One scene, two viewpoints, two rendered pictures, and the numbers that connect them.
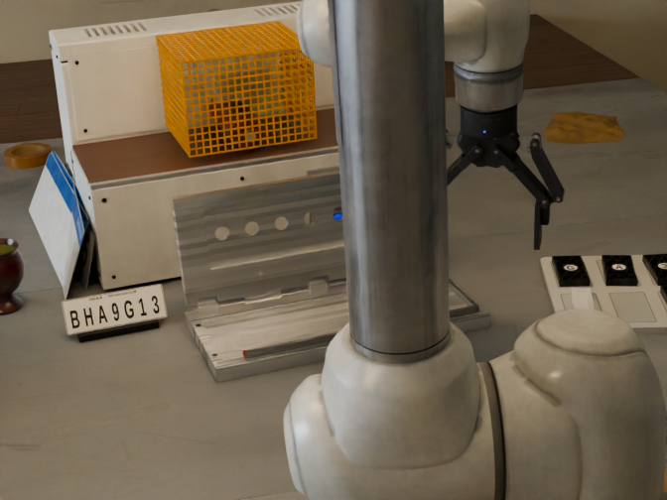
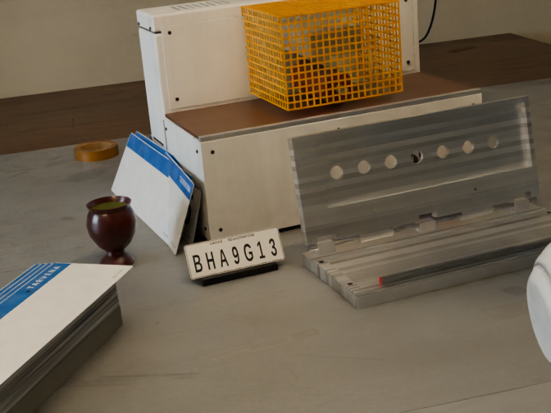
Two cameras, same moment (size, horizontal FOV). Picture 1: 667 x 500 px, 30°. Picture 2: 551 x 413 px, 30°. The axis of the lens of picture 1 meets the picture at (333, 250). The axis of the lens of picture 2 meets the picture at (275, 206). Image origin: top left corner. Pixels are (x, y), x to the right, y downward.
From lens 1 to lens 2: 0.49 m
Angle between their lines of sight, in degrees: 6
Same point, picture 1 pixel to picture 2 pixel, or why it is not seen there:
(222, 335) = (349, 269)
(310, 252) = (419, 189)
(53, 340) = (175, 286)
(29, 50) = (69, 79)
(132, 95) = (220, 65)
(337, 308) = (453, 240)
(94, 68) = (185, 38)
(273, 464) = (452, 374)
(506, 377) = not seen: outside the picture
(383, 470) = not seen: outside the picture
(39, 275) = (141, 237)
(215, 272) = (333, 210)
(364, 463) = not seen: outside the picture
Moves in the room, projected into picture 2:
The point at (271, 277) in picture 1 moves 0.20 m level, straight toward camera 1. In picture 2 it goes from (384, 214) to (414, 257)
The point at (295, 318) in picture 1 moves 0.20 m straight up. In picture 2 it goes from (415, 251) to (409, 129)
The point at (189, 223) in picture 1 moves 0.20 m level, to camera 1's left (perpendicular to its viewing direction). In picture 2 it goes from (307, 162) to (181, 174)
